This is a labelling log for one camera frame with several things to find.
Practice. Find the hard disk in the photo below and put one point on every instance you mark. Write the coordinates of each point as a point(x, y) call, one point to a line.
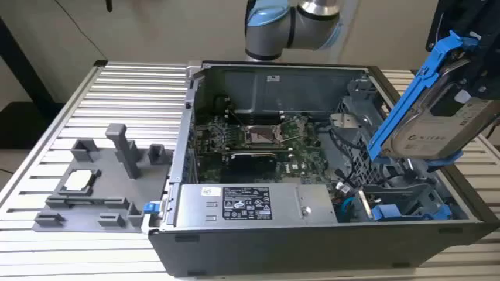
point(429, 131)

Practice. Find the grey metal disk bay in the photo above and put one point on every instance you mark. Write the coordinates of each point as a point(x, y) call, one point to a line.
point(395, 191)

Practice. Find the blue plastic disk carrier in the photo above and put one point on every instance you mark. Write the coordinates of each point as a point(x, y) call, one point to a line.
point(387, 212)

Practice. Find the black RAM slot bank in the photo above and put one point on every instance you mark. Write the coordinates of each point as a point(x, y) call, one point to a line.
point(253, 117)

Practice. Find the green motherboard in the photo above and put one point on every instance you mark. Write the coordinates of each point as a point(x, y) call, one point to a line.
point(304, 164)

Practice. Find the CPU socket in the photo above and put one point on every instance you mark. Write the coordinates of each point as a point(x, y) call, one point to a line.
point(260, 136)

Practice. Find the black graphics card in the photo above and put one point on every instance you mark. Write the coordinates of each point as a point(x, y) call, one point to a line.
point(249, 167)

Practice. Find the open black PC case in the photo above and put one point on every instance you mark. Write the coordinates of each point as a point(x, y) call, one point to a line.
point(273, 251)

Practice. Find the silver power supply unit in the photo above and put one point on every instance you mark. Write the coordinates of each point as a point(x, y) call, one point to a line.
point(195, 205)

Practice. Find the small black hanging object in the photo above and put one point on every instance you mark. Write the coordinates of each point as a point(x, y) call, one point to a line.
point(108, 6)

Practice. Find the black table corner cap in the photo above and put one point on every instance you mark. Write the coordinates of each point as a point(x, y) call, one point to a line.
point(100, 62)

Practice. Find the blue case latch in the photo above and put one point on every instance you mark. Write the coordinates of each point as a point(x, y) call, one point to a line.
point(149, 207)

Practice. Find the grey parts rack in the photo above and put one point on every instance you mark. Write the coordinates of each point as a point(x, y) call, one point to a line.
point(109, 187)

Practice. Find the silver CPU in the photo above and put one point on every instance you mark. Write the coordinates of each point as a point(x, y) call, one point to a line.
point(77, 179)

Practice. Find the silver metal bracket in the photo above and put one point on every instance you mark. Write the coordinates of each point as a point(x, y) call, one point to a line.
point(343, 120)

